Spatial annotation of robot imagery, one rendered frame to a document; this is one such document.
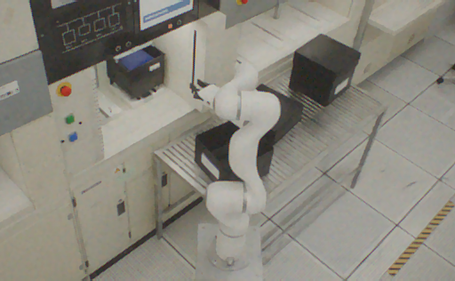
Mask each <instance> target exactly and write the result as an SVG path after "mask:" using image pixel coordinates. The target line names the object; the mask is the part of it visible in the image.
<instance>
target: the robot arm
mask: <svg viewBox="0 0 455 281"><path fill-rule="evenodd" d="M258 78H259V76H258V70H257V68H256V67H255V65H254V64H252V63H251V62H249V61H244V62H241V63H239V65H238V66H237V67H236V69H235V72H234V75H233V79H232V80H231V81H229V82H228V83H226V84H224V85H223V86H222V87H221V88H219V87H218V86H217V85H216V84H207V83H206V82H203V80H201V79H197V84H198V85H200V86H201V87H202V88H203V90H200V89H198V88H196V86H195V85H194V84H192V83H189V89H191V90H192V91H193V92H195V93H194V96H193V98H195V99H198V100H199V101H200V102H202V103H203V104H204V105H205V106H206V107H208V108H212V109H213V110H214V112H215V114H216V115H217V116H220V117H221V118H224V119H228V120H230V121H231V122H233V123H234V124H236V125H237V126H239V128H240V129H239V131H237V132H236V133H235V134H233V135H232V138H231V140H230V143H229V153H228V160H229V164H230V167H231V169H232V171H233V172H235V174H236V175H238V176H239V178H241V179H242V180H243V181H244V182H240V181H216V182H213V183H212V184H210V185H209V186H208V188H207V189H206V190H205V192H204V202H205V205H206V208H207V209H208V210H209V212H210V213H211V214H212V215H213V216H214V217H215V218H216V219H217V220H219V221H220V223H219V230H218V234H217V235H216V236H214V237H213V238H212V239H211V241H210V242H209V244H208V246H207V254H208V257H209V259H210V261H211V262H212V263H213V264H214V265H216V266H217V267H219V268H221V269H224V270H238V269H240V268H242V267H243V266H245V265H246V264H247V263H248V262H249V261H250V259H251V245H250V244H249V242H248V241H247V240H246V236H247V231H248V227H249V215H248V213H259V212H261V211H263V210H264V208H266V206H267V192H266V190H265V188H264V186H263V184H262V182H261V180H260V178H259V176H258V170H257V153H258V142H259V139H260V137H261V136H262V135H263V134H265V133H266V132H268V131H269V130H270V129H271V128H273V127H274V125H275V124H276V121H277V120H278V117H279V116H280V114H281V106H280V101H279V100H278V99H277V98H276V96H275V95H274V94H271V93H268V92H258V91H257V90H256V89H255V87H256V85H257V84H258ZM197 95H198V96H197Z"/></svg>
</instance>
